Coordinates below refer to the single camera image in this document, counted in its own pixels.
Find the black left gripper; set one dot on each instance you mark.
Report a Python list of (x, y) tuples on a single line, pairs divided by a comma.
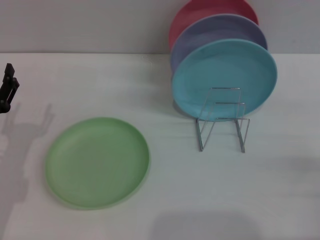
[(3, 108)]

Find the green round plate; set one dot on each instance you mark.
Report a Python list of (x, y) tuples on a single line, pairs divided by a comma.
[(97, 165)]

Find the red round plate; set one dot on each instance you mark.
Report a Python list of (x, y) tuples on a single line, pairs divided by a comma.
[(195, 12)]

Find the purple round plate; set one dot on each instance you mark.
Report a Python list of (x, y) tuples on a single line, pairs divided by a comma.
[(212, 30)]

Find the light blue round plate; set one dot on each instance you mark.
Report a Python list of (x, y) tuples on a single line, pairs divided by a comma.
[(220, 70)]

